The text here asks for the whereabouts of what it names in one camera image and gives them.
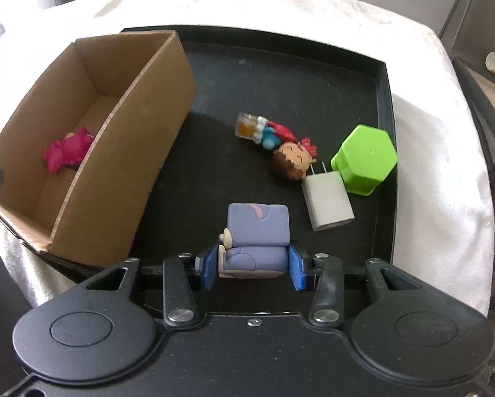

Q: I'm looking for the red hat doll figurine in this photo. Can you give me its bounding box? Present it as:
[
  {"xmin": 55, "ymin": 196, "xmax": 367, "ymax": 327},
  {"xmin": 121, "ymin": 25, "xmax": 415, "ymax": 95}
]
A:
[{"xmin": 235, "ymin": 112, "xmax": 319, "ymax": 181}]

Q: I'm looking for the white wall charger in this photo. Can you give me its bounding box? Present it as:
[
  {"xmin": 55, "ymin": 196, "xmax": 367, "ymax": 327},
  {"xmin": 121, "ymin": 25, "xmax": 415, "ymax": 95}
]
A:
[{"xmin": 301, "ymin": 161, "xmax": 355, "ymax": 232}]

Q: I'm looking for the pink plush-look toy figure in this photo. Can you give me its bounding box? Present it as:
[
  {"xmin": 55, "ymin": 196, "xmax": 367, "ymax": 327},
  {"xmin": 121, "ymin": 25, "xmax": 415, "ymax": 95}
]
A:
[{"xmin": 43, "ymin": 127, "xmax": 95, "ymax": 173}]

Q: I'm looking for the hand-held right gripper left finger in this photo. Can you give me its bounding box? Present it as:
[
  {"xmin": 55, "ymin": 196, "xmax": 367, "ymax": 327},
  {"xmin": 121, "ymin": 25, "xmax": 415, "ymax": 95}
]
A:
[{"xmin": 80, "ymin": 243, "xmax": 220, "ymax": 329}]

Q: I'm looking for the black tray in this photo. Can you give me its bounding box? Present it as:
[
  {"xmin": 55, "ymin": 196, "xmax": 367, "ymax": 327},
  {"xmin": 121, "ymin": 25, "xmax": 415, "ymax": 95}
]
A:
[{"xmin": 36, "ymin": 25, "xmax": 397, "ymax": 294}]

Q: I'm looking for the green hexagonal plastic cup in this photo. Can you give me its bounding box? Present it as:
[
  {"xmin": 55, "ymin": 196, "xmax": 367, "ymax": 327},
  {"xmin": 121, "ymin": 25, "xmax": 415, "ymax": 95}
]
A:
[{"xmin": 331, "ymin": 124, "xmax": 398, "ymax": 196}]

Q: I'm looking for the brown cardboard box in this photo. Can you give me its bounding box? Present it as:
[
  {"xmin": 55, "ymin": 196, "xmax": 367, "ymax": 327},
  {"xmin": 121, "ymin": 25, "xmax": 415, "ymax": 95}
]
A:
[{"xmin": 0, "ymin": 30, "xmax": 199, "ymax": 266}]

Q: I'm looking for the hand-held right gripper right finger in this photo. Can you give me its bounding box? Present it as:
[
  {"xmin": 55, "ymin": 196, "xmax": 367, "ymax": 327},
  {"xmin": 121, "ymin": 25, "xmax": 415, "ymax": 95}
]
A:
[{"xmin": 288, "ymin": 243, "xmax": 422, "ymax": 327}]

